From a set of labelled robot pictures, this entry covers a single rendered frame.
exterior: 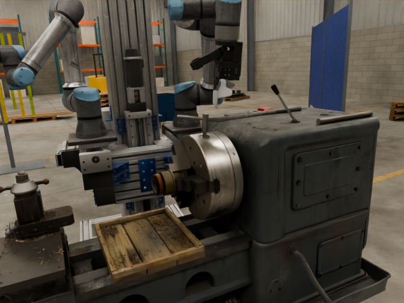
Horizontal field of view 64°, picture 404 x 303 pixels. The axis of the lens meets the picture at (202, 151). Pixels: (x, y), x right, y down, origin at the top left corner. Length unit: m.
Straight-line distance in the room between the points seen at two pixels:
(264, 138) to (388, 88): 11.54
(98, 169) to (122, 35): 0.72
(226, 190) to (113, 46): 1.05
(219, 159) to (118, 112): 0.89
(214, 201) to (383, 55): 11.79
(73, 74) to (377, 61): 11.68
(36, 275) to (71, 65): 1.08
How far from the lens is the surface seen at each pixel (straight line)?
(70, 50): 1.77
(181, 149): 1.21
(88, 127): 1.64
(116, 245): 1.22
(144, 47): 1.85
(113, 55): 1.84
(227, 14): 1.03
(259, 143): 1.08
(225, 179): 1.09
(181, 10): 1.12
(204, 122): 1.13
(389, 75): 12.53
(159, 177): 1.13
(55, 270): 1.00
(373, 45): 12.88
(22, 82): 1.55
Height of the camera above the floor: 1.48
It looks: 15 degrees down
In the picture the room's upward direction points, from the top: 2 degrees counter-clockwise
